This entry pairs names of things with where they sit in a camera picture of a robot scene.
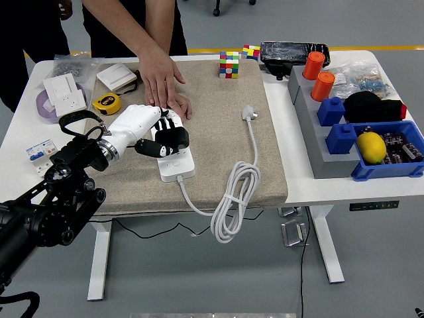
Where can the person's right hand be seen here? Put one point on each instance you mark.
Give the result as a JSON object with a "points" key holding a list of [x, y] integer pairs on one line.
{"points": [[159, 76]]}

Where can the clear bag of screws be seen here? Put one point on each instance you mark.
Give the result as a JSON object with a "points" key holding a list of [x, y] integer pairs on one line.
{"points": [[71, 66]]}

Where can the white blue circuit breaker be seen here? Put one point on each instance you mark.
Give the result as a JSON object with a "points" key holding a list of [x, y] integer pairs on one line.
{"points": [[38, 153]]}

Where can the person's right forearm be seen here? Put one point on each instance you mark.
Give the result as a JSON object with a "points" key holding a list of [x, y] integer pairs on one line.
{"points": [[122, 23]]}

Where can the silver metal bracket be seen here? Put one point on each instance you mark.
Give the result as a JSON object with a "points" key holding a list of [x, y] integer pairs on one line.
{"points": [[289, 212], [294, 233]]}

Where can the black table control panel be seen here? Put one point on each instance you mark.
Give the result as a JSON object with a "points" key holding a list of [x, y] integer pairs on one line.
{"points": [[374, 206]]}

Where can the purple dish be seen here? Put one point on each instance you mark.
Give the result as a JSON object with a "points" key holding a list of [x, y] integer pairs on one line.
{"points": [[43, 114]]}

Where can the person's left forearm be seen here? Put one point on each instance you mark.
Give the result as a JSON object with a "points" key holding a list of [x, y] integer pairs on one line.
{"points": [[162, 23]]}

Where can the white socket panel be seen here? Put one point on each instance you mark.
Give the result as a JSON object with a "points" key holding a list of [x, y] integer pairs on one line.
{"points": [[69, 103]]}

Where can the person's left hand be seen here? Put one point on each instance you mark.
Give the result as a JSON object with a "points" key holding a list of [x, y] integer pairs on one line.
{"points": [[183, 106]]}

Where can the large colourful puzzle cube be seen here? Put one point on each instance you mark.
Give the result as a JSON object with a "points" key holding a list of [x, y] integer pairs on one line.
{"points": [[229, 65]]}

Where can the clear bag of components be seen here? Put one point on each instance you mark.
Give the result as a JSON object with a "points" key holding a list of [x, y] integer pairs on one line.
{"points": [[344, 83]]}

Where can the person's hand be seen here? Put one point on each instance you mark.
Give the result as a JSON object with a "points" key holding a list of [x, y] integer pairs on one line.
{"points": [[65, 8]]}

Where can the grey stepped block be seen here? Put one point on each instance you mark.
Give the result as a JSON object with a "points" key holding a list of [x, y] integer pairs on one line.
{"points": [[311, 132]]}

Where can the yellow lemon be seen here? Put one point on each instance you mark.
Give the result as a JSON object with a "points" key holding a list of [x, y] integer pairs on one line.
{"points": [[371, 148]]}

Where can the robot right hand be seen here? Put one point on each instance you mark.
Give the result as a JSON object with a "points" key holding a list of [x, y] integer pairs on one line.
{"points": [[420, 314]]}

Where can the dark maroon capacitor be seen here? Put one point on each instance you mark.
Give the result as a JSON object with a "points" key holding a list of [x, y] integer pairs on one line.
{"points": [[412, 152], [395, 139], [395, 157]]}

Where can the small white panel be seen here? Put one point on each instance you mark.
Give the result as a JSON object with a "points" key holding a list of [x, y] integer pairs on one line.
{"points": [[48, 106]]}

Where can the blue block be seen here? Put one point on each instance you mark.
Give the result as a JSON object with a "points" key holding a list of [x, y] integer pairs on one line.
{"points": [[330, 112], [341, 139]]}

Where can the clear bag of blue resistors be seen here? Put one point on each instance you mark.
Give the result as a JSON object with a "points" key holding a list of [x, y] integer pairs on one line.
{"points": [[374, 85]]}

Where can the small colourful puzzle cube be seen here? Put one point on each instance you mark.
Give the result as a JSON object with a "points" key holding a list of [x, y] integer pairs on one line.
{"points": [[250, 53]]}

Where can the white wall switch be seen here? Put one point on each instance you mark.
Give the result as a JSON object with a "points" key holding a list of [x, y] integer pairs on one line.
{"points": [[116, 77]]}

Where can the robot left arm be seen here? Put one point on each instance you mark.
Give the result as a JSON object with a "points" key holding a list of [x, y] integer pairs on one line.
{"points": [[59, 205]]}

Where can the black cloth with red patch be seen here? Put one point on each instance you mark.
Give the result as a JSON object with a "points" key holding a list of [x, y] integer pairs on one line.
{"points": [[364, 106]]}

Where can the black office chair base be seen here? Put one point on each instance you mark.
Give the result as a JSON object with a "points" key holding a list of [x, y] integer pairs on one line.
{"points": [[216, 12]]}

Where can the black case in plastic wrap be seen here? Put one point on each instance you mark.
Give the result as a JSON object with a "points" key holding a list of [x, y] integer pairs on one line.
{"points": [[285, 53]]}

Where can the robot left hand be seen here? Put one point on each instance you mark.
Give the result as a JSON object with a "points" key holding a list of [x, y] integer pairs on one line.
{"points": [[132, 124]]}

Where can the person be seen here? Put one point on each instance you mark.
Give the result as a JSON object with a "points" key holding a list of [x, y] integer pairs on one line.
{"points": [[109, 39], [30, 39]]}

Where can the small black round part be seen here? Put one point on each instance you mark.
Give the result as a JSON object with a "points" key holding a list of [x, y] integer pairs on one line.
{"points": [[367, 130]]}

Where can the blue plastic bin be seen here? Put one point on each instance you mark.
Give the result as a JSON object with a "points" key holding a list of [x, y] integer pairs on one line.
{"points": [[384, 170]]}

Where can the orange cylinder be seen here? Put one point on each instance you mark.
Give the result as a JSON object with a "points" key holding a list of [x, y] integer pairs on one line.
{"points": [[313, 66], [323, 86]]}

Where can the grey-brown mat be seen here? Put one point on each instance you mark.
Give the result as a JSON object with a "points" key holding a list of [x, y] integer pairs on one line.
{"points": [[215, 139]]}

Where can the white switch panel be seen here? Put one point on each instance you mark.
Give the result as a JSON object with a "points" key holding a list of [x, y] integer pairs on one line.
{"points": [[61, 85]]}

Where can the white table leg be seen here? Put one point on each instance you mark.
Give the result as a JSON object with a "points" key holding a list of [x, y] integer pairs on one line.
{"points": [[99, 265], [326, 245]]}

